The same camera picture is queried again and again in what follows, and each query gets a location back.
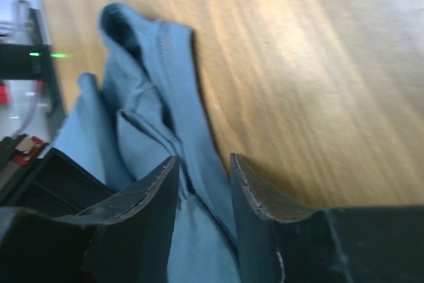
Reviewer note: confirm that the small electronics board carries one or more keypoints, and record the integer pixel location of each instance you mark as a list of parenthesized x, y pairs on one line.
[(28, 148)]

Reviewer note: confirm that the blue-grey t-shirt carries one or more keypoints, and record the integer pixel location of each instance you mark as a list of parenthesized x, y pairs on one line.
[(146, 109)]

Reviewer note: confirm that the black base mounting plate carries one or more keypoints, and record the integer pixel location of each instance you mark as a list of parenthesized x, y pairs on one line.
[(34, 62)]

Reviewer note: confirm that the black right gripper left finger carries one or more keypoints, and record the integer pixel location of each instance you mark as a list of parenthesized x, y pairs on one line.
[(124, 238)]

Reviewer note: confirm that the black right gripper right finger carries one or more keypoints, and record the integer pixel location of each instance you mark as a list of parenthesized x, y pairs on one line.
[(282, 240)]

